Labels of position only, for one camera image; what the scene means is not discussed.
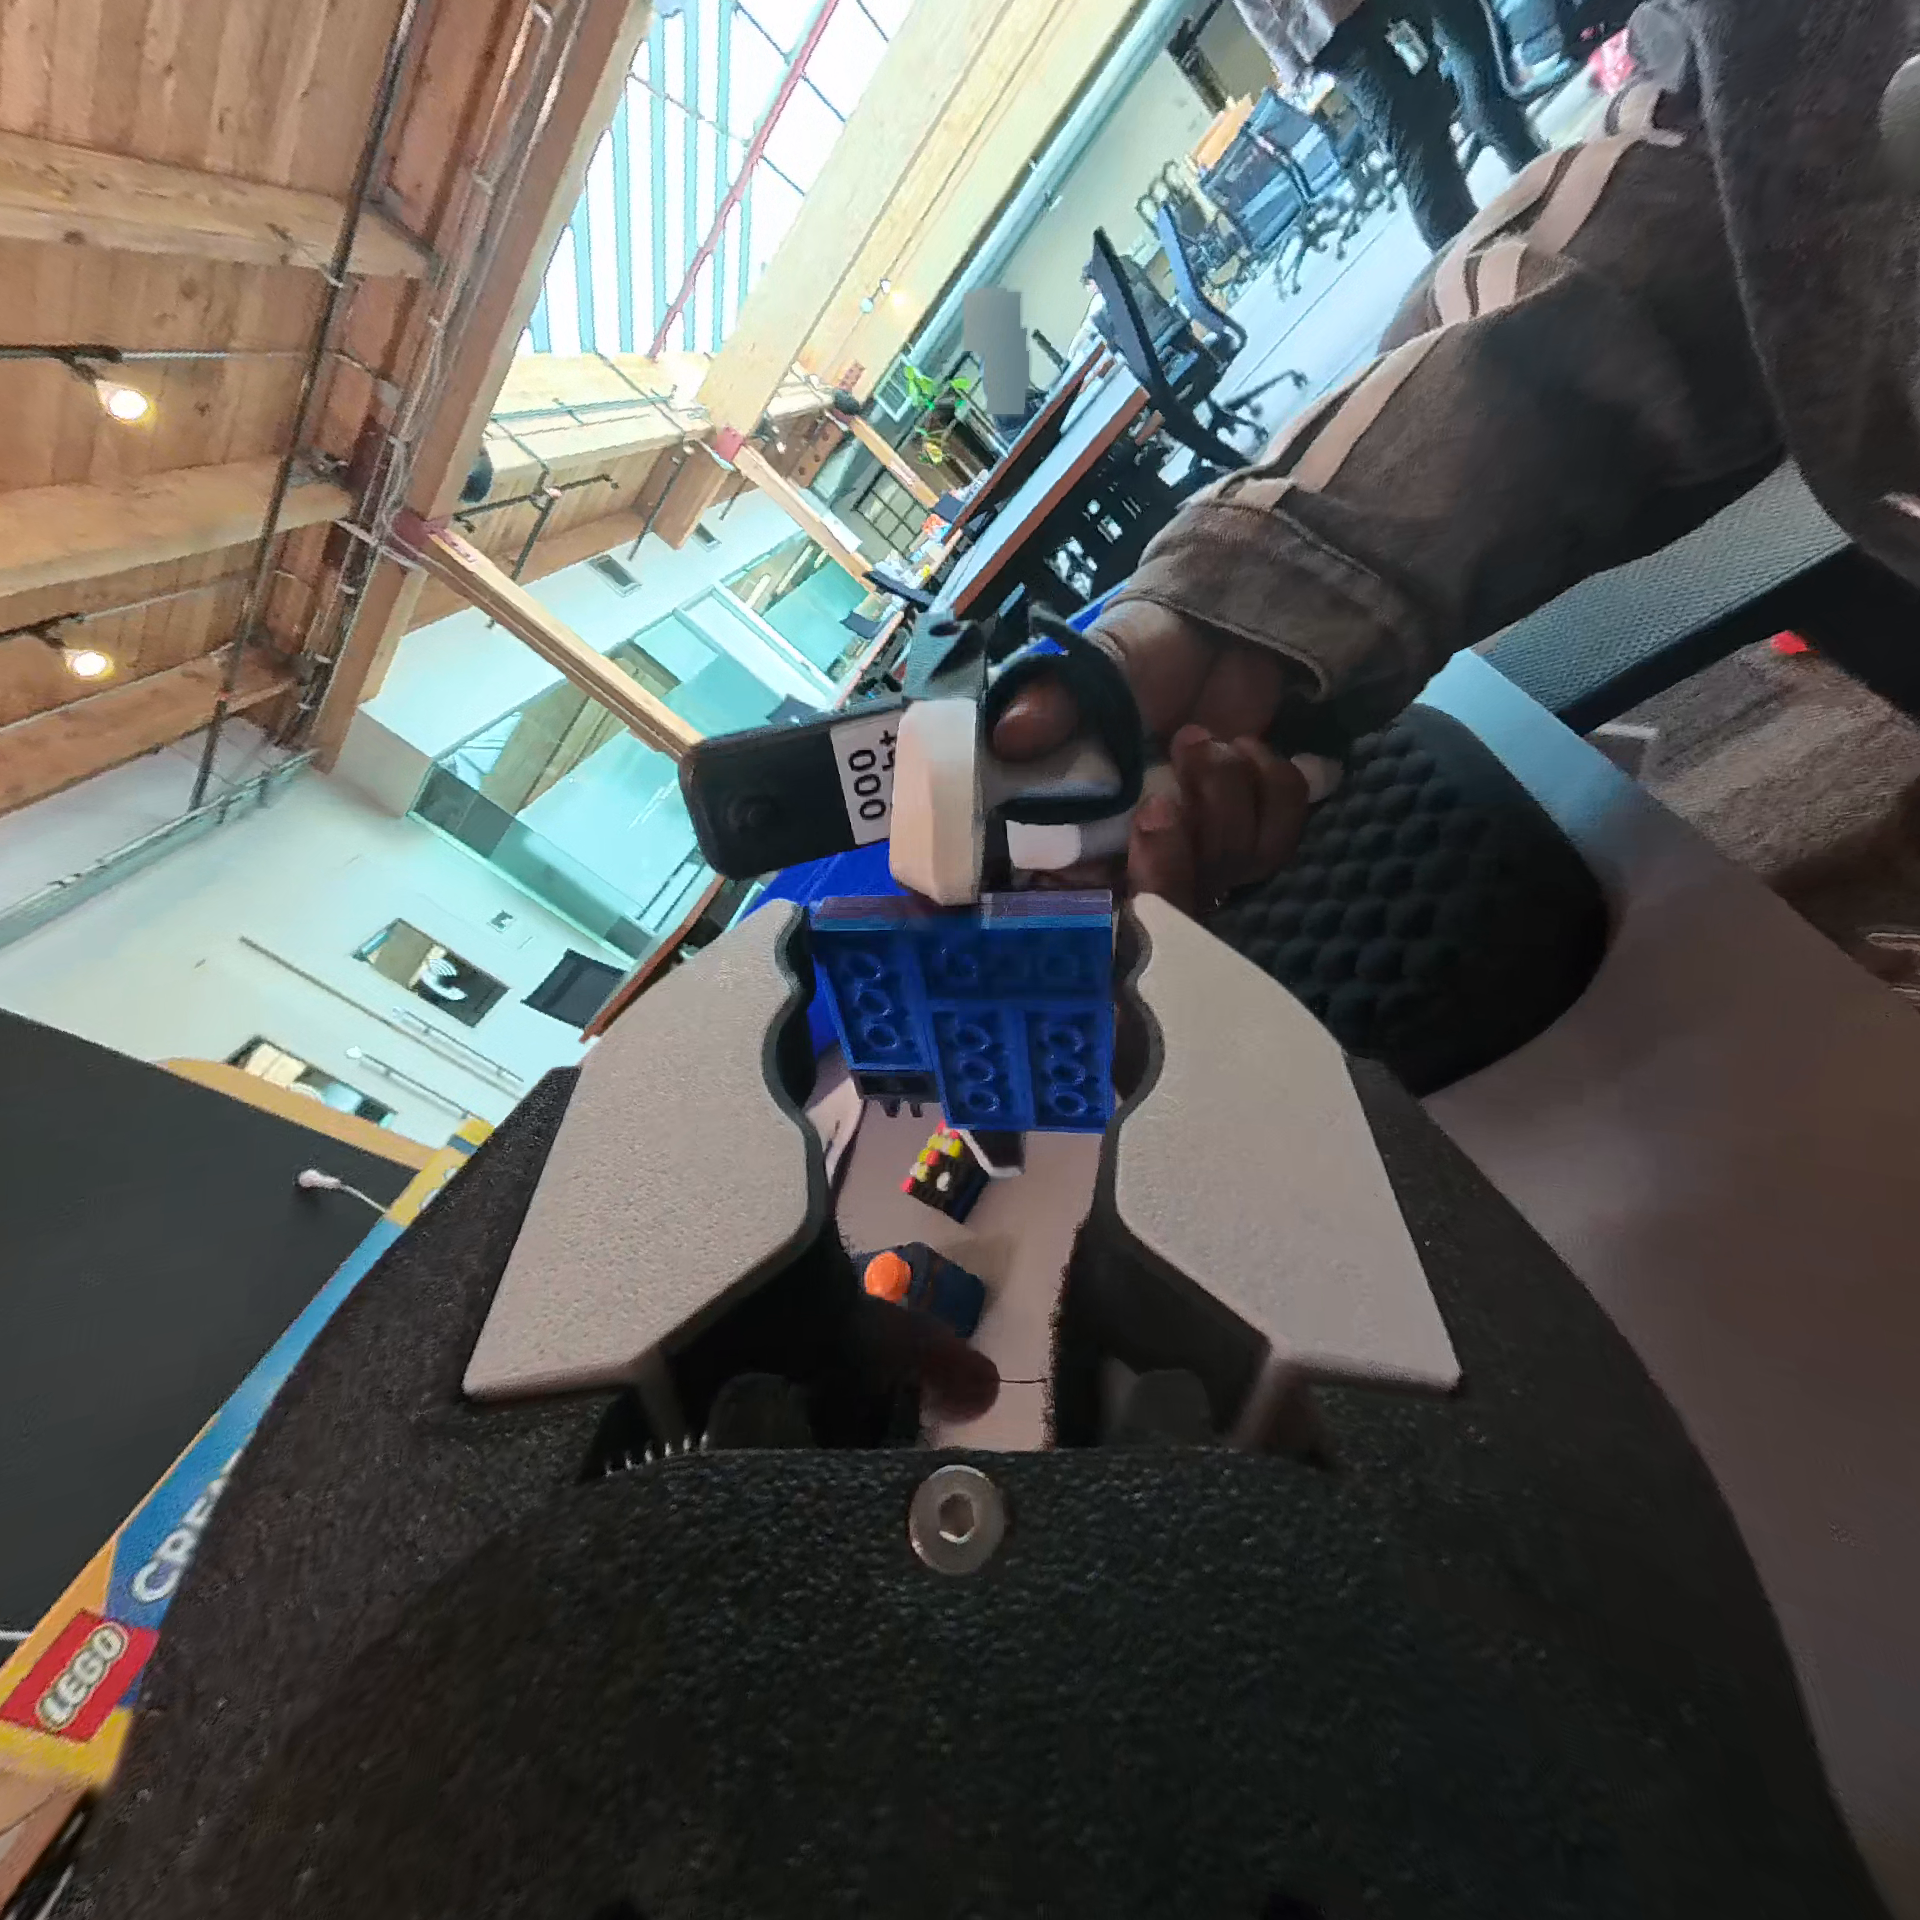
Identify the black and white wall picture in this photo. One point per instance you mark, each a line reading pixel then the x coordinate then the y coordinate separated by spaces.
pixel 435 975

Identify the black dimpled foam pad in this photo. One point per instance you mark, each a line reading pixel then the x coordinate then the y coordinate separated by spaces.
pixel 1423 916

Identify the person's right forearm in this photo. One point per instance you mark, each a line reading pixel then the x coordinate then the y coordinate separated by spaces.
pixel 1423 495

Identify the person's right hand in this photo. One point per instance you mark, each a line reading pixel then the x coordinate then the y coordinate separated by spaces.
pixel 1221 795

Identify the small multicoloured toy block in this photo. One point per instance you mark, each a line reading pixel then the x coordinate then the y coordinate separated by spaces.
pixel 940 1175

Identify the long wooden-edged desk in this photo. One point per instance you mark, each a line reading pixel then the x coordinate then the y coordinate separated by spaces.
pixel 1048 480

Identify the black mat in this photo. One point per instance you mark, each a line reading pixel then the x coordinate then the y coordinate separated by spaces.
pixel 150 1276

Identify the ceiling spot lamp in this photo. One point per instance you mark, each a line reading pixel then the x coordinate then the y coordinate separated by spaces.
pixel 86 661
pixel 120 399

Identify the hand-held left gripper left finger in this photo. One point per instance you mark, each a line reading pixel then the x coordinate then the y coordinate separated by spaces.
pixel 660 1155

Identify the yellow toy brick box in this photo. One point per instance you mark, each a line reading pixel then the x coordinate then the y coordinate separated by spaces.
pixel 90 1668

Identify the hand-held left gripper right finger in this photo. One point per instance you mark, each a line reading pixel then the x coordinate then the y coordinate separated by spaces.
pixel 1260 1187

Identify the dark wall panel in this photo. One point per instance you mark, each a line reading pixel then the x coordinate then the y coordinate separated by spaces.
pixel 579 990

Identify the green plant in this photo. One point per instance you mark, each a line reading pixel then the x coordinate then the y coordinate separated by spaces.
pixel 937 395

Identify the black chair seat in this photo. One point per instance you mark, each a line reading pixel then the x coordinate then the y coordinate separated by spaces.
pixel 1696 614

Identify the blue toy brick plate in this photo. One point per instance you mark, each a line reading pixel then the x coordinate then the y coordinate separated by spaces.
pixel 975 1036

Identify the black office chair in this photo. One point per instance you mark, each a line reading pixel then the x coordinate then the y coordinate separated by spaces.
pixel 1170 332

